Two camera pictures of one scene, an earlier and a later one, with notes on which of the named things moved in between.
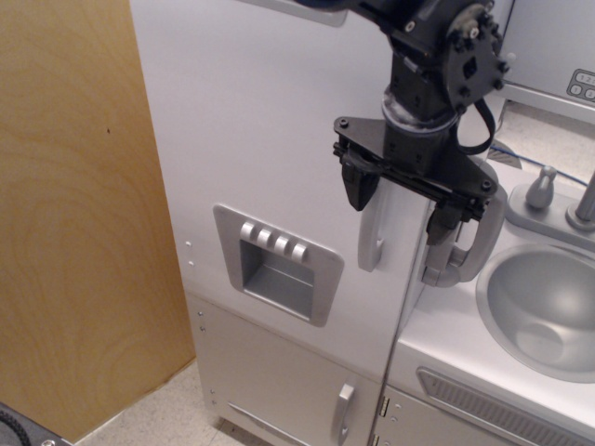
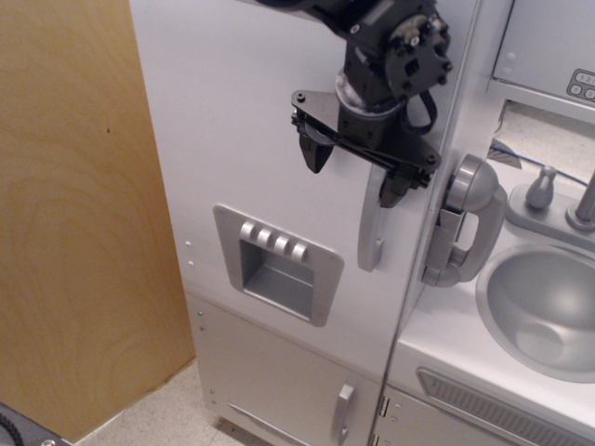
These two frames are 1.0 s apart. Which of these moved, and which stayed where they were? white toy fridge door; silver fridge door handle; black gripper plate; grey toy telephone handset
Moved: black gripper plate
Stayed: white toy fridge door; silver fridge door handle; grey toy telephone handset
